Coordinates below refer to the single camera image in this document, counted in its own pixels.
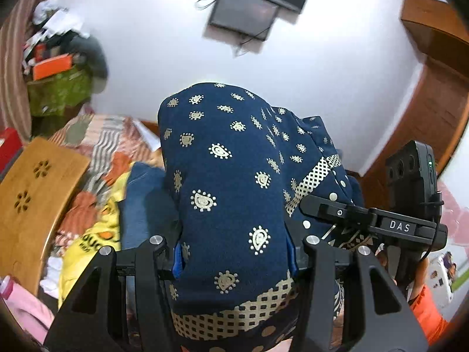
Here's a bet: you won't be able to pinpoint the navy patterned large garment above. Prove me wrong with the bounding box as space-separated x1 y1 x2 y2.
158 83 364 351

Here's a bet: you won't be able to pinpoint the right orange sleeve forearm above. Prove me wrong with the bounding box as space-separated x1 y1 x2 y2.
409 285 449 346

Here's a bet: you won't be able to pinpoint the right hand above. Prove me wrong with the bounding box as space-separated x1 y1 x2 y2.
375 246 429 302

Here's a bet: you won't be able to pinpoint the folded blue jeans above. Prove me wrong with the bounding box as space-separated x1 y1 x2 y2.
118 162 179 250

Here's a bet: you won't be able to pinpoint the yellow printed cloth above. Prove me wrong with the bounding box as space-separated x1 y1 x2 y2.
58 172 130 308

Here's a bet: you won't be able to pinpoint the striped orange grey bedding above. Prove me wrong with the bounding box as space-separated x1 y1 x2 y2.
49 114 162 256

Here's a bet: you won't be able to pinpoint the pink garment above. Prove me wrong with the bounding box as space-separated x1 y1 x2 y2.
1 275 55 344

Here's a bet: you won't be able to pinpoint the red box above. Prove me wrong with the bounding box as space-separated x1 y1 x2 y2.
0 127 22 172

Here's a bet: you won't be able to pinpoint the green patterned cloth pile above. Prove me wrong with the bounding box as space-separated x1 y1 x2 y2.
26 66 92 117

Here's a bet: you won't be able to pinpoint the dark grey cushion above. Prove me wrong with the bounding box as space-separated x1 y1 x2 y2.
60 32 109 94

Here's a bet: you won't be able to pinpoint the orange box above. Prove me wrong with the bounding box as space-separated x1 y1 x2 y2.
33 54 73 81

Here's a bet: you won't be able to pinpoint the red striped curtain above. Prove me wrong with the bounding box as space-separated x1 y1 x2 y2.
1 0 44 142

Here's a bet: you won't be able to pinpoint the brown wooden door frame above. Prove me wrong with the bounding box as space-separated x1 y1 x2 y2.
357 0 469 210

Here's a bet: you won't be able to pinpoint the small black wall monitor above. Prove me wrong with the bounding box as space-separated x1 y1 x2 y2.
208 0 279 41

